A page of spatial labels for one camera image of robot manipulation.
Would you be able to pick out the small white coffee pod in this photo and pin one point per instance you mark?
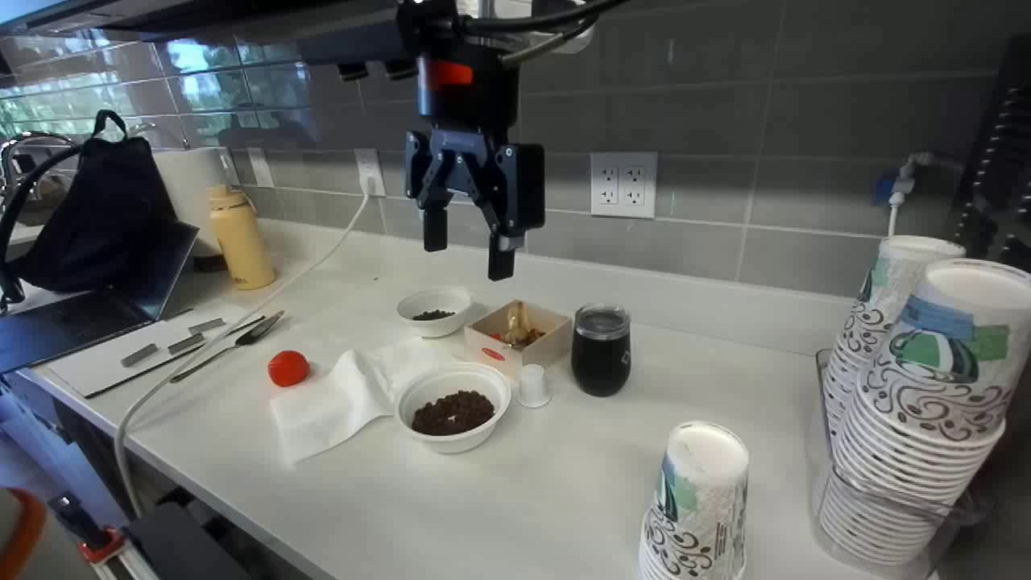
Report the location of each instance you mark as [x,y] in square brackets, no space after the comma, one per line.
[531,386]

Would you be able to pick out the yellow bottle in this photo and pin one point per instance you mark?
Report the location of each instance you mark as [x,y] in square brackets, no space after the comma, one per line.
[238,240]

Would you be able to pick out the black tumbler cup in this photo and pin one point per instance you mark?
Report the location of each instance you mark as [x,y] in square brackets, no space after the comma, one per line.
[599,353]

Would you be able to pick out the white wall outlet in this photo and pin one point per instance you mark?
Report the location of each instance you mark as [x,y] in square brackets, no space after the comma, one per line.
[624,183]

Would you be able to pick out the paper cup stack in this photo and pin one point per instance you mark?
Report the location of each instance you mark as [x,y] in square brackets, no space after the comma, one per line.
[892,275]
[926,414]
[694,527]

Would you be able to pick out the white outlet with plug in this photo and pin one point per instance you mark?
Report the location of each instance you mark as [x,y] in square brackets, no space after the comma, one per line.
[368,172]

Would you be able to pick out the brown cardboard box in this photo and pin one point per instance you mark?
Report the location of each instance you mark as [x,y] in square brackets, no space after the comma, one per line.
[519,333]

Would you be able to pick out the white paper towel roll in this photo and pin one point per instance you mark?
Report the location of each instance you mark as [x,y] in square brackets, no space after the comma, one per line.
[189,177]

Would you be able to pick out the paper cup stack rear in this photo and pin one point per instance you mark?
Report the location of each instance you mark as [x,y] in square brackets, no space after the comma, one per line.
[892,275]

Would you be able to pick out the red ball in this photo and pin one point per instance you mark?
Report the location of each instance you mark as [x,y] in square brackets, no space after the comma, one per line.
[287,368]

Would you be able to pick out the black backpack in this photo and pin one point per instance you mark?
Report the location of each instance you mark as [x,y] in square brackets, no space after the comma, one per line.
[103,222]

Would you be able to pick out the small white bowl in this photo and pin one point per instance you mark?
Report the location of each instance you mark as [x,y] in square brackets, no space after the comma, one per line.
[435,310]

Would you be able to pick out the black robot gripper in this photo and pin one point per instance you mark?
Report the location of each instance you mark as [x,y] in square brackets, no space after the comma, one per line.
[469,103]

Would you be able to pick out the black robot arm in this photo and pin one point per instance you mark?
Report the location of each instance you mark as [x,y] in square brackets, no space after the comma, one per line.
[438,25]

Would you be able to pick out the paper cup stack right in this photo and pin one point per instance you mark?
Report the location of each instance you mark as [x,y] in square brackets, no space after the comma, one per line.
[926,414]

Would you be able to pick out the paper cup stack front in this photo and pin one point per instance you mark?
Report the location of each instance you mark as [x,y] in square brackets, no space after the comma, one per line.
[694,527]

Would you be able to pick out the white bowl of coffee beans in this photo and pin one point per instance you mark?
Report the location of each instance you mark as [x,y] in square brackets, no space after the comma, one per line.
[456,407]

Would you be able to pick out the white paper napkin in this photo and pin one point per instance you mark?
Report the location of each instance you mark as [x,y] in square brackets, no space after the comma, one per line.
[359,391]

